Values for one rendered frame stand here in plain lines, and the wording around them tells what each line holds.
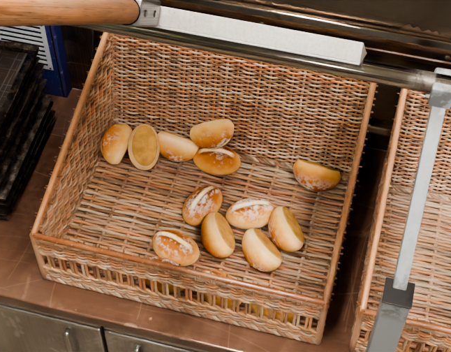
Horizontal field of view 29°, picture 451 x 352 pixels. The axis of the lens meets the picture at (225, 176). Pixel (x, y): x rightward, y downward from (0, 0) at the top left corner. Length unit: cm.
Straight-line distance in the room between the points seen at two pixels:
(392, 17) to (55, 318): 86
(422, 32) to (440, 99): 42
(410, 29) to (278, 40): 59
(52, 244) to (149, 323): 24
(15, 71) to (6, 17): 109
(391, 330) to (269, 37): 50
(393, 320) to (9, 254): 81
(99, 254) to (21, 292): 22
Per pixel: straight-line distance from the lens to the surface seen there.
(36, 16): 76
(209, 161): 182
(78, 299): 171
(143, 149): 183
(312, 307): 153
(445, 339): 157
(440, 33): 166
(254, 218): 173
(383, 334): 136
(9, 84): 177
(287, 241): 170
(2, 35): 197
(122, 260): 158
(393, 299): 129
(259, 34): 110
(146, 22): 108
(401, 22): 166
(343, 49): 110
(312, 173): 179
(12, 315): 182
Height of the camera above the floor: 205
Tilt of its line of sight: 52 degrees down
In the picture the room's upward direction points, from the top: 1 degrees clockwise
